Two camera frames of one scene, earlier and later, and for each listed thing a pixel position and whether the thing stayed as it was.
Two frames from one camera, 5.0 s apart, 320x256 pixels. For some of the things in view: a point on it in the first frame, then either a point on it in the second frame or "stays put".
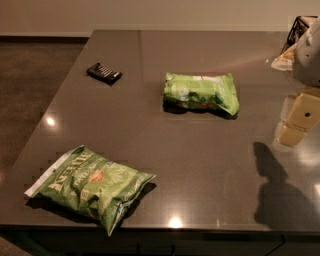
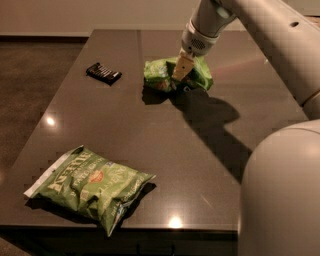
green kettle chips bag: [102, 189] stays put
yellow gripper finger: [303, 117] -> [184, 63]
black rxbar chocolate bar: [103, 74] stays put
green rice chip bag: [201, 92] -> [159, 76]
